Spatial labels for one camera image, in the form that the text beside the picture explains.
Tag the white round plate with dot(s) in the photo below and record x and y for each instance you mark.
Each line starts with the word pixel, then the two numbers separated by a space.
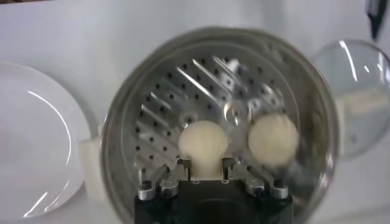
pixel 36 137

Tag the steel steamer basket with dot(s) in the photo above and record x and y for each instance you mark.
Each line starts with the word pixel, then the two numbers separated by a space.
pixel 170 91

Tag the white steamed baozi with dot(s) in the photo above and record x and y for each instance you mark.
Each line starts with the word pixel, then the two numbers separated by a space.
pixel 272 138
pixel 202 143

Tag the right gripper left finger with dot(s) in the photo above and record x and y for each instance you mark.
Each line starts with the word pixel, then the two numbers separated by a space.
pixel 164 182

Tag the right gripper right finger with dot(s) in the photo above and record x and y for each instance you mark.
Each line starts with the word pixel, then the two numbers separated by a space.
pixel 256 182

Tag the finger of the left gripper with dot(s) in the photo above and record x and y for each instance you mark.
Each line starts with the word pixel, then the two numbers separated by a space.
pixel 377 15

